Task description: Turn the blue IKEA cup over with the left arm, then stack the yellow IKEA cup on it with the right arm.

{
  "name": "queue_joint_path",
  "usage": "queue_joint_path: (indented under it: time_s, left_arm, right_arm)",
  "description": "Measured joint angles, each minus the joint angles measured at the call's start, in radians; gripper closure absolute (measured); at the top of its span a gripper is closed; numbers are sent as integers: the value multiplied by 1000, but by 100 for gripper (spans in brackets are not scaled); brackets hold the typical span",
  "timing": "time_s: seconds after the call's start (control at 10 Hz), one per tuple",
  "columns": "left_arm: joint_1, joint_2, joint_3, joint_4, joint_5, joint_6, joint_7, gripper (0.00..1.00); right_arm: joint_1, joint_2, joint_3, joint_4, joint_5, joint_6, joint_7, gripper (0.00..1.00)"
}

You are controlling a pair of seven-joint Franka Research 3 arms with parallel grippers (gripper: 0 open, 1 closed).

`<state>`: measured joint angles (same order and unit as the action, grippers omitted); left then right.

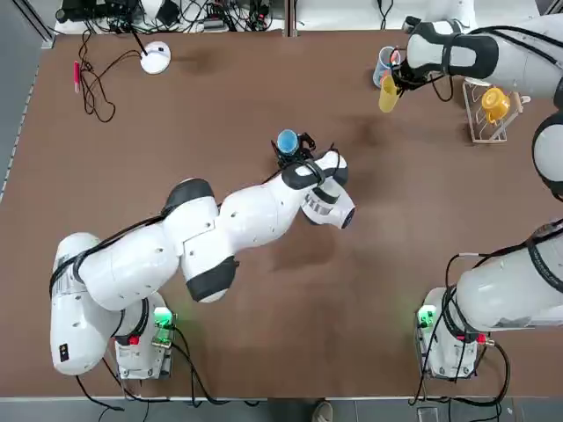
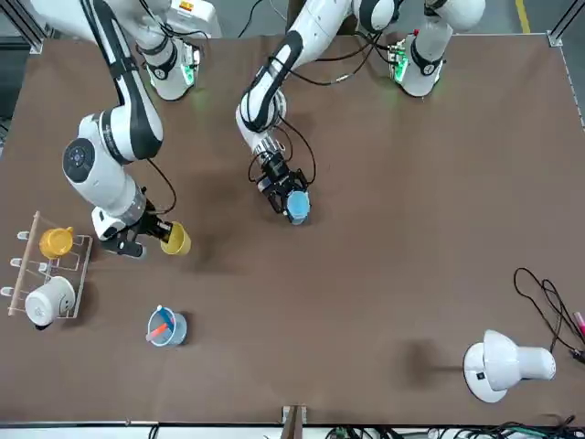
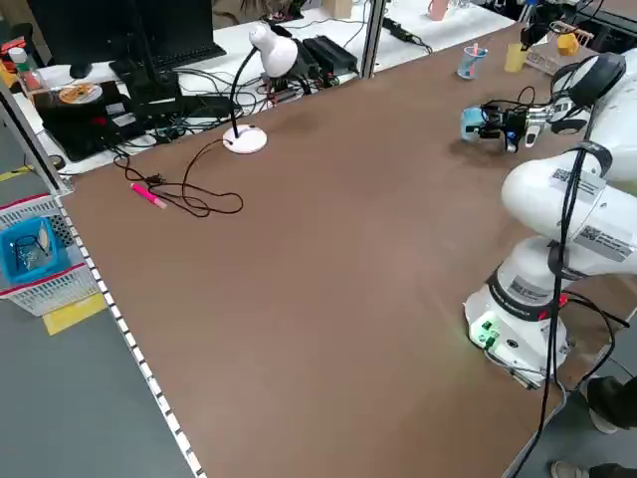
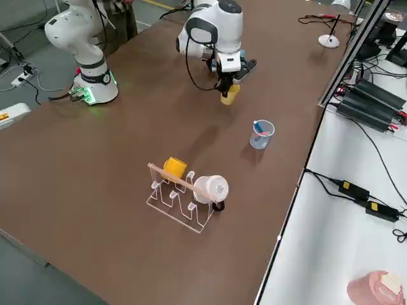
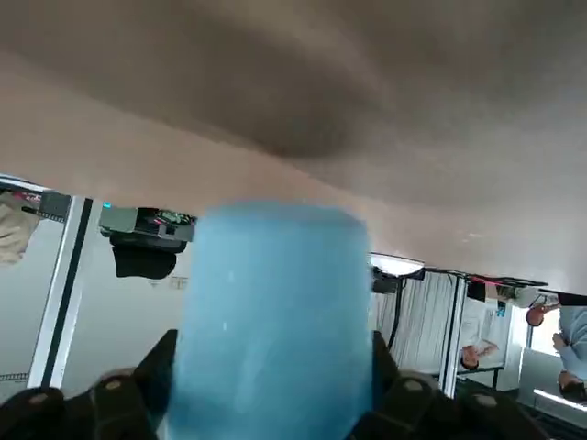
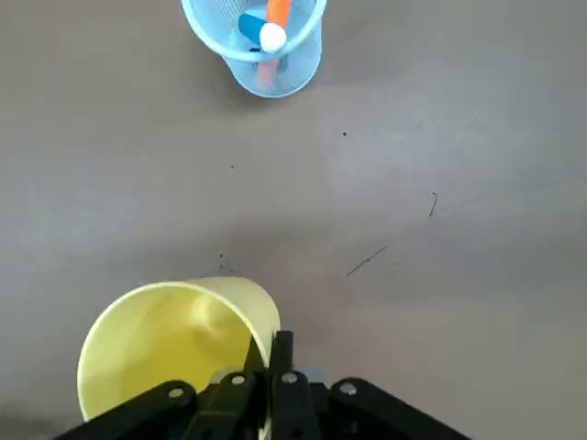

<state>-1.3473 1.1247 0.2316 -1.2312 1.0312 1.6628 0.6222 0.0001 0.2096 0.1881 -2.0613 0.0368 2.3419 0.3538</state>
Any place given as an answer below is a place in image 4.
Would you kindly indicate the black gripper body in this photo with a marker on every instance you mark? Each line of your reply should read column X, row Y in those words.
column 229, row 77

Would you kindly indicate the yellow plastic cup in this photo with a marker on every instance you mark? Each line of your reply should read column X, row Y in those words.
column 233, row 97

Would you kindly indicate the blue plastic cup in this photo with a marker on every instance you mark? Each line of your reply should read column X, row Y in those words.
column 243, row 56

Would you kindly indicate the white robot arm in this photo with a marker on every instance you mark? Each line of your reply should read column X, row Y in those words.
column 222, row 31

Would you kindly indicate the blue marker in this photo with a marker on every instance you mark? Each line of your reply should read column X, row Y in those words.
column 259, row 127

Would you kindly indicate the pink red pen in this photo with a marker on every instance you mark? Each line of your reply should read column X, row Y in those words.
column 264, row 133

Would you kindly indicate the clear measuring beaker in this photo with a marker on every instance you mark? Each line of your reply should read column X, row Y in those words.
column 261, row 139

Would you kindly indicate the yellow mug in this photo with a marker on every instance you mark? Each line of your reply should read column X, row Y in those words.
column 175, row 168

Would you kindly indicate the white mug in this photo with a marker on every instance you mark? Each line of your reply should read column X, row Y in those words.
column 211, row 189

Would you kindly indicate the white desk lamp black stem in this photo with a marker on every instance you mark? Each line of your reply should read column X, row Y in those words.
column 329, row 41

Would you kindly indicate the black box red display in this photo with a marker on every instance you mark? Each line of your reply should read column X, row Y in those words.
column 341, row 91

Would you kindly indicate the clear acrylic mug rack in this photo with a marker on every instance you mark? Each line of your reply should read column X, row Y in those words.
column 178, row 182

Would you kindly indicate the small black round object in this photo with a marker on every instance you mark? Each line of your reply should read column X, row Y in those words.
column 219, row 207

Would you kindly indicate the person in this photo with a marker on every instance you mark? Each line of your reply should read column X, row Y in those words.
column 122, row 25

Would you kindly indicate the black finned power supply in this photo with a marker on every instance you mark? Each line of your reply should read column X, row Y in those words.
column 365, row 112
column 381, row 95

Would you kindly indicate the black power adapter yellow label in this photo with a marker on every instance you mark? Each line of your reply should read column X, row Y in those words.
column 381, row 211
column 353, row 190

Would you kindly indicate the black monitor stand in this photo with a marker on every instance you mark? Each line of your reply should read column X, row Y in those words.
column 397, row 54

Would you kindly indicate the white power strip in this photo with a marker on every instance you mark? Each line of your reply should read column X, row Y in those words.
column 23, row 78

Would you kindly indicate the white box red yellow label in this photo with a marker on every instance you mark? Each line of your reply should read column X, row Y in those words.
column 12, row 116

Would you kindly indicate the pink round container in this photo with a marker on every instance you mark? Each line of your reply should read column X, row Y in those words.
column 375, row 287

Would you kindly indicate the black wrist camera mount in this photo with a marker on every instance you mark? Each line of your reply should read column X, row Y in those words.
column 249, row 65

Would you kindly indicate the aluminium frame post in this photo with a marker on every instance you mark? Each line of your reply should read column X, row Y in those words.
column 349, row 54

